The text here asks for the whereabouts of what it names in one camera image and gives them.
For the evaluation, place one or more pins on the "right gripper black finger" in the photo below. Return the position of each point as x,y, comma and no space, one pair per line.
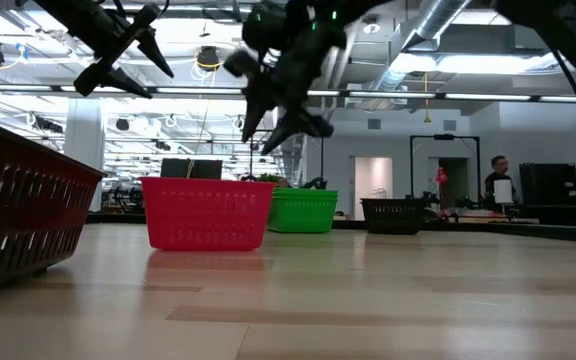
300,125
258,112

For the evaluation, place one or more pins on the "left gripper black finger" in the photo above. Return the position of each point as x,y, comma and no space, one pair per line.
125,82
155,52

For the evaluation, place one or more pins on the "green plastic slotted basket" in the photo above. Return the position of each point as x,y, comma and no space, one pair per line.
305,191
302,215

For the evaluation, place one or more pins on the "black monitor behind baskets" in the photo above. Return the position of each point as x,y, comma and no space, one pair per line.
190,168

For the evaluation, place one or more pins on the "white building pillar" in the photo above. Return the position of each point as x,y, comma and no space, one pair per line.
84,145

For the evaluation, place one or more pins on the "black overhead light bar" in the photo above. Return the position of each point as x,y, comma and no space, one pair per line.
393,94

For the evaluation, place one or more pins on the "red plastic slotted basket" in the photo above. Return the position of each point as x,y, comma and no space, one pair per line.
205,215
18,210

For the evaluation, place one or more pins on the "black plastic slotted basket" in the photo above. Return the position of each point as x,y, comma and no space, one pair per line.
392,216

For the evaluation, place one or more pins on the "red balloon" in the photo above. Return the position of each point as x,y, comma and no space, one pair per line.
441,176

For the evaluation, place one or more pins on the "person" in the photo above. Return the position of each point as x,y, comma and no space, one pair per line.
498,172

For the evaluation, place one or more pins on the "large black monitor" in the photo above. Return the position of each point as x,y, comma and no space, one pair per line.
548,184

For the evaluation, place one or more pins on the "silver ventilation duct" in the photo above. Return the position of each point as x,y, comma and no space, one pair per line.
428,30

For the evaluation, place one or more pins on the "black metal frame stand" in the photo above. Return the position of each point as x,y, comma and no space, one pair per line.
444,137

